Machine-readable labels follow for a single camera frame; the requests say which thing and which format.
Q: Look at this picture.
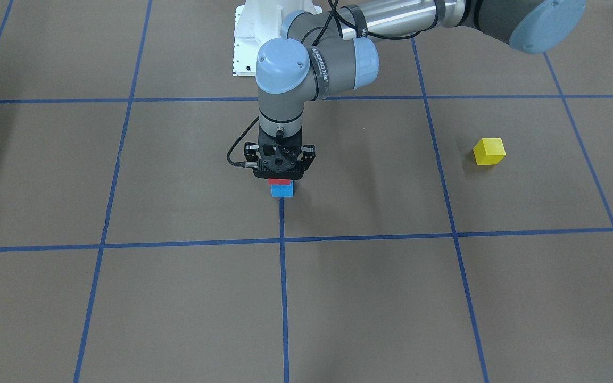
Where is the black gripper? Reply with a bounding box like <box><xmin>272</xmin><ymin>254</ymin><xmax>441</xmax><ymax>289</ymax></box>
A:
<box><xmin>244</xmin><ymin>134</ymin><xmax>316</xmax><ymax>180</ymax></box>

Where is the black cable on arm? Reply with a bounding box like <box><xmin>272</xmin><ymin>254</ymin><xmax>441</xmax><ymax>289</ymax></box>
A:
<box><xmin>226</xmin><ymin>0</ymin><xmax>371</xmax><ymax>169</ymax></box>

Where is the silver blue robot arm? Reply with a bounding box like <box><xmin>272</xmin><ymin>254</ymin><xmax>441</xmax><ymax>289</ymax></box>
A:
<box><xmin>231</xmin><ymin>1</ymin><xmax>586</xmax><ymax>181</ymax></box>

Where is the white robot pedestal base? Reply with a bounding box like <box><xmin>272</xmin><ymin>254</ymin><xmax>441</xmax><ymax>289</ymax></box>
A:
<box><xmin>232</xmin><ymin>1</ymin><xmax>322</xmax><ymax>76</ymax></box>

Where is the red wooden block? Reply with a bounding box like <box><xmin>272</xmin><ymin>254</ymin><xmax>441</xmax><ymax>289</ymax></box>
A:
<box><xmin>268</xmin><ymin>178</ymin><xmax>293</xmax><ymax>185</ymax></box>

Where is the blue wooden block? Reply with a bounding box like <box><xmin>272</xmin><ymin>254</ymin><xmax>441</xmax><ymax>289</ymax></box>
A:
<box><xmin>270</xmin><ymin>184</ymin><xmax>294</xmax><ymax>198</ymax></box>

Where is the yellow wooden block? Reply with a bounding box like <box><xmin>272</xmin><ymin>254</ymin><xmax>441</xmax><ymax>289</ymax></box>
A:
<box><xmin>473</xmin><ymin>138</ymin><xmax>506</xmax><ymax>166</ymax></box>

